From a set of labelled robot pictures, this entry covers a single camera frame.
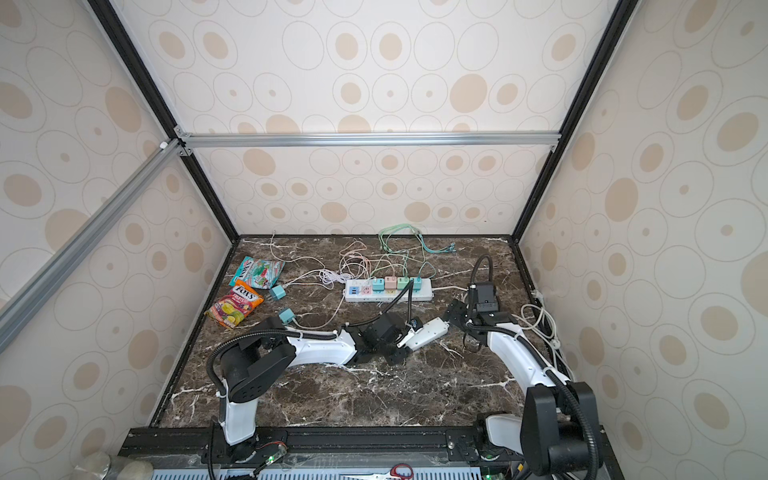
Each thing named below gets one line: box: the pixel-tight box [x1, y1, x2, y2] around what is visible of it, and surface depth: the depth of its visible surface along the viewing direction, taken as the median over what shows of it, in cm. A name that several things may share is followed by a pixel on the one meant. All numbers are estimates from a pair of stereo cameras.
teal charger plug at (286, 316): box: [278, 308, 296, 324], surface depth 97 cm
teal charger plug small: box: [270, 285, 287, 300], surface depth 104 cm
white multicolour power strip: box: [344, 279, 434, 302], surface depth 102 cm
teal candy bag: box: [229, 256, 286, 289], surface depth 108 cm
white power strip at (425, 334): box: [396, 317, 450, 351], surface depth 92 cm
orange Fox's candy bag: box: [204, 279, 265, 329], surface depth 99 cm
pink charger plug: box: [385, 276, 397, 290], surface depth 99 cm
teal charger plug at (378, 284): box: [372, 278, 385, 291], surface depth 99 cm
